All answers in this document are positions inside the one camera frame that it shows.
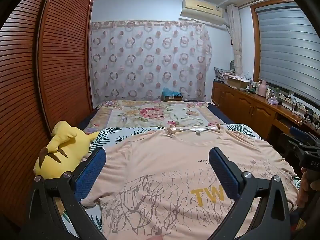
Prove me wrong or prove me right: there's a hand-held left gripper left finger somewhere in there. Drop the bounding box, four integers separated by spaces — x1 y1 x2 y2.
25 147 107 240

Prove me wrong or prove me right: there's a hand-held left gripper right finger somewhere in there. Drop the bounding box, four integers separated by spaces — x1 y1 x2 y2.
209 147 292 240

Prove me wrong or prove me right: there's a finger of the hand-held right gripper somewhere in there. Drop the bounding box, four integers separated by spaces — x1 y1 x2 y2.
289 126 320 153

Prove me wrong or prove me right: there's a pink printed t-shirt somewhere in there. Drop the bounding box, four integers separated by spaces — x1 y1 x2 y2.
80 124 299 240

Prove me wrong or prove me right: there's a person's right hand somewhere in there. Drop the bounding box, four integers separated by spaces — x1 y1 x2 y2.
297 168 320 208

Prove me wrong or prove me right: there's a yellow plush toy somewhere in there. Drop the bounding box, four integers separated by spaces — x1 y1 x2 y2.
34 121 100 180

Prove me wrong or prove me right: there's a leaf print bed sheet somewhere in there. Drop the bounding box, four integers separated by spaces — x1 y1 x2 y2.
56 123 302 240

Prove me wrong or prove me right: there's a pink thermos jug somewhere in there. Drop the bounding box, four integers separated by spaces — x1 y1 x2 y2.
257 80 267 97

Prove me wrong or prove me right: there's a wooden side cabinet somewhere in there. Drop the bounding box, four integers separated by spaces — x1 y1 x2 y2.
212 80 320 140

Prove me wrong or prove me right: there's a flat beige box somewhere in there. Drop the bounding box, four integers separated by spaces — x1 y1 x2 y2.
226 76 250 89

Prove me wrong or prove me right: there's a grey window blind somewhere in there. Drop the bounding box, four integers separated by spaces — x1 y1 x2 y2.
256 2 320 94

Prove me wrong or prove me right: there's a floral blanket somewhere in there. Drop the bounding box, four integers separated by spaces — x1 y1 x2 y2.
83 99 227 133

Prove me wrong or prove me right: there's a patterned folded pillow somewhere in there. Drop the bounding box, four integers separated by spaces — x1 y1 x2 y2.
214 67 235 82

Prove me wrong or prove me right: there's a blue plastic bag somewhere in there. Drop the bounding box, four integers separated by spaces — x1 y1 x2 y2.
162 87 180 97

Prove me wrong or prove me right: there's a beige window curtain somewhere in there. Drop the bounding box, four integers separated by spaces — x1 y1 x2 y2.
226 4 243 77

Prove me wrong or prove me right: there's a wooden louvered wardrobe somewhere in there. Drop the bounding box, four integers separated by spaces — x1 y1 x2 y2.
0 0 95 230

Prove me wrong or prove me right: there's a white air conditioner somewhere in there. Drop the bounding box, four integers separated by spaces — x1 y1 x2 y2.
180 0 224 26

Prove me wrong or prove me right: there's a wooden window frame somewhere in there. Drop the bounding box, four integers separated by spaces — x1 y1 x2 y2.
251 0 320 80

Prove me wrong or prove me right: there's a circle patterned wall curtain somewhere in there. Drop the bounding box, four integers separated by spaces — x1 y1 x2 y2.
89 20 212 100

